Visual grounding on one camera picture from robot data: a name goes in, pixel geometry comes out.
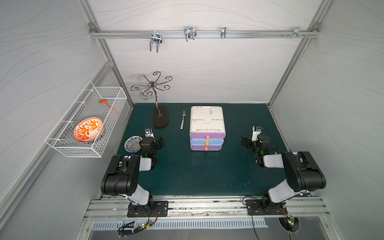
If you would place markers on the white vent grille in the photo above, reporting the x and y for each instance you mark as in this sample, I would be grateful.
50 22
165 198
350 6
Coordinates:
183 224

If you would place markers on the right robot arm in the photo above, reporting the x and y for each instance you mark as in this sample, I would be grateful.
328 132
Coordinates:
302 174

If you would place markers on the left wiring bundle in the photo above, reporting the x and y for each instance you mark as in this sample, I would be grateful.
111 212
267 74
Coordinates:
132 228

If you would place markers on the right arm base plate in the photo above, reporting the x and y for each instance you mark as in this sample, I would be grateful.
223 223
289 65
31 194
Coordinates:
262 208

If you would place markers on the blue drawer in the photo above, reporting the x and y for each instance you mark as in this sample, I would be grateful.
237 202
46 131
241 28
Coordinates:
205 142

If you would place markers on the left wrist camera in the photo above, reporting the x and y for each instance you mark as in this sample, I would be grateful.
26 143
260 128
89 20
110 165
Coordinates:
149 133

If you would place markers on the silver fork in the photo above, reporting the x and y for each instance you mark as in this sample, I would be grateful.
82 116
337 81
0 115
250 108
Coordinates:
183 119

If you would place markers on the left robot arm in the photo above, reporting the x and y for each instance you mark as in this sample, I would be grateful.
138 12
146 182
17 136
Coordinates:
122 175

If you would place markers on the metal hook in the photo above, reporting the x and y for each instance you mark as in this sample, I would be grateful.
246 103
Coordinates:
190 33
223 32
156 40
296 34

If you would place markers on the orange spatula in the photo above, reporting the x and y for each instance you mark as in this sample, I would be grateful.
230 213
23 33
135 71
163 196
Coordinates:
105 101

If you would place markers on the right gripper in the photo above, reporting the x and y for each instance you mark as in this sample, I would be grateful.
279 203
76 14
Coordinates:
246 141

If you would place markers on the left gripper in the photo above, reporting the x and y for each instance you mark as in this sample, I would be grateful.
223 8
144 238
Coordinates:
160 142

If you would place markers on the white drawer cabinet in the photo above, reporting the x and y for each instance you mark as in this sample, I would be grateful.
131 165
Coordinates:
207 119

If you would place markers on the purple drawer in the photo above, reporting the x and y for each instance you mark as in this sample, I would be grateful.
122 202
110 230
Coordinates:
208 135
206 148

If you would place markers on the right round controller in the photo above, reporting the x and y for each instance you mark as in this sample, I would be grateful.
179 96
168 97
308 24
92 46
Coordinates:
291 225

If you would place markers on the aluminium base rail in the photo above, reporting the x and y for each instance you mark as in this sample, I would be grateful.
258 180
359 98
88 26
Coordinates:
202 207

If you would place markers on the white wire basket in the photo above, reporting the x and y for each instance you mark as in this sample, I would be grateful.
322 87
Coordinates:
87 105

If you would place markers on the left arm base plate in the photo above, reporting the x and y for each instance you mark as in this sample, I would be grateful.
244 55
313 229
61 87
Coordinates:
152 209

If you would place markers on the blue yellow patterned bowl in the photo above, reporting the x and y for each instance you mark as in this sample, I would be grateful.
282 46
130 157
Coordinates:
133 144

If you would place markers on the aluminium top rail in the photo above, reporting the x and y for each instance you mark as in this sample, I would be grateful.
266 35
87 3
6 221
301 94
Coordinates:
201 34

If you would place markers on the orange patterned plate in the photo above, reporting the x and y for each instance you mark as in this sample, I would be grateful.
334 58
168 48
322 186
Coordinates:
89 130

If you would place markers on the black metal mug tree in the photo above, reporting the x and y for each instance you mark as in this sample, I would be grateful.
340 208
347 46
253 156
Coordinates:
149 88

